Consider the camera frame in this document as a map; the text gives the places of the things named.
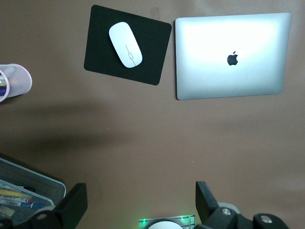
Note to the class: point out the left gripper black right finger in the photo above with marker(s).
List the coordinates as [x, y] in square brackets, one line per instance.
[207, 207]

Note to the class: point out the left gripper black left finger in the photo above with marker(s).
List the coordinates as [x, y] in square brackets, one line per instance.
[74, 202]

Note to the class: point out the silver laptop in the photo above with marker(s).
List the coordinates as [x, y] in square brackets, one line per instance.
[233, 76]

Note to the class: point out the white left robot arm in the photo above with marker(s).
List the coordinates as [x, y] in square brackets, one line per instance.
[164, 226]

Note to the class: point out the white marker blue red label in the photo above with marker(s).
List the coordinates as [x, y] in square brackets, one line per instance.
[26, 202]

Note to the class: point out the grey mesh desk tray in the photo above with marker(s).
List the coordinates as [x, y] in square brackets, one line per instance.
[35, 181]

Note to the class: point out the pink mesh pen cup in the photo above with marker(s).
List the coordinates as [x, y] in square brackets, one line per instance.
[20, 81]

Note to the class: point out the black mouse pad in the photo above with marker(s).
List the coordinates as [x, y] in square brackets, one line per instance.
[152, 59]

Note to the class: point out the white computer mouse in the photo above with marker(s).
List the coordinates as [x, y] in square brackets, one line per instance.
[125, 45]

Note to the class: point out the left arm clear base plate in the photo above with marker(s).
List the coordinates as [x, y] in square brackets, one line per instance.
[188, 218]

